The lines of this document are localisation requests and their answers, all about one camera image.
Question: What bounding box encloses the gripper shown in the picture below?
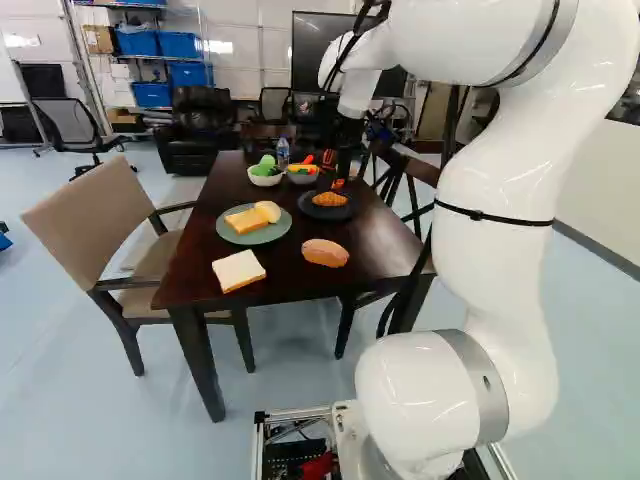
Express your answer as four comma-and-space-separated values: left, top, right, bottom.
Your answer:
321, 114, 366, 190

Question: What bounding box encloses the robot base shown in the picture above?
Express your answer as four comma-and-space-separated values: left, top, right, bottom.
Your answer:
251, 399, 521, 480

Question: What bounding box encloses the croissant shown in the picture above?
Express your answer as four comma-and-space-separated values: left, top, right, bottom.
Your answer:
311, 191, 350, 209

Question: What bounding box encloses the black plate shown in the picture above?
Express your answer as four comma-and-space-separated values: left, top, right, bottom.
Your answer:
297, 189, 358, 223

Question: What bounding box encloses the green plate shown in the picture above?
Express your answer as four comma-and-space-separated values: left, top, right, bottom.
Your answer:
215, 203, 294, 247

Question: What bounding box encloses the white bowl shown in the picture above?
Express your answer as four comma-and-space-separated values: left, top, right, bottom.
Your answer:
246, 164, 287, 188
285, 167, 321, 187

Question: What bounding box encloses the green toy vegetable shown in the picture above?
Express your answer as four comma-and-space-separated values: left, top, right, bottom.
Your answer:
249, 154, 282, 178

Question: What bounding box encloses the dark wood chair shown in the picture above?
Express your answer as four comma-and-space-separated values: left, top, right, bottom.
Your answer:
333, 140, 447, 360

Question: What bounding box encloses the pale round bread roll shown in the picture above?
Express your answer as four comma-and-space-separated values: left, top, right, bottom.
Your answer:
254, 200, 283, 225

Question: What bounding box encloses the brown bread loaf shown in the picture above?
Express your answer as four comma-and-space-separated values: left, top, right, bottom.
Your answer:
300, 238, 351, 269

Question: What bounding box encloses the yellow toast slice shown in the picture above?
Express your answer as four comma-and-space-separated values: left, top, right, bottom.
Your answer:
223, 208, 269, 235

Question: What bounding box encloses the dark wood table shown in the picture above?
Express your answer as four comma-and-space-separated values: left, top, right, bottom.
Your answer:
151, 148, 437, 424

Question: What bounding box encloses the black leather armchair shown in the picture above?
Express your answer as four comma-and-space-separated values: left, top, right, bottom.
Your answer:
153, 85, 242, 177

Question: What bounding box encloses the white bread slice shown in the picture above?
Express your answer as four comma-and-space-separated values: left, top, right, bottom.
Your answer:
211, 249, 268, 295

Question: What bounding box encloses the beige upholstered wooden chair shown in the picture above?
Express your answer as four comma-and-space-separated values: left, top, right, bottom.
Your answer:
19, 154, 257, 379

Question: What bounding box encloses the black mesh office chair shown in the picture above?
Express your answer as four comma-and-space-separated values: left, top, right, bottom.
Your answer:
30, 96, 140, 182

